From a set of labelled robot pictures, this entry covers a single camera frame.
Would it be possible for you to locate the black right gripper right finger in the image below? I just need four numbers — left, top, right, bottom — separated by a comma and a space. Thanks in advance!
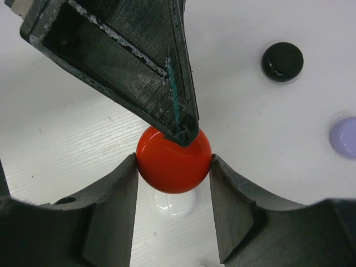
209, 155, 355, 266

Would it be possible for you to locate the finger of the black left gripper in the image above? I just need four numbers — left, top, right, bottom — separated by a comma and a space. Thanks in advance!
19, 1, 200, 147

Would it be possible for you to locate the black earbud charging case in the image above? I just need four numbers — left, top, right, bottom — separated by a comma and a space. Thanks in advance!
261, 42, 304, 82

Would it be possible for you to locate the purple earbud charging case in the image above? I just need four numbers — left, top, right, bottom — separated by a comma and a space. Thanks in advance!
329, 116, 355, 159

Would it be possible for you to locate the white earbud charging case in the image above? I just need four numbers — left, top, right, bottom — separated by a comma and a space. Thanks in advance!
153, 190, 196, 218

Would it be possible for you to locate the orange earbud charging case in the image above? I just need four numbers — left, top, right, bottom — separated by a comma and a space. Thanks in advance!
136, 126, 212, 194

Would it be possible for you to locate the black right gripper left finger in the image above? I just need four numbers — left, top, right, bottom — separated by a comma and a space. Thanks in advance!
1, 154, 138, 266

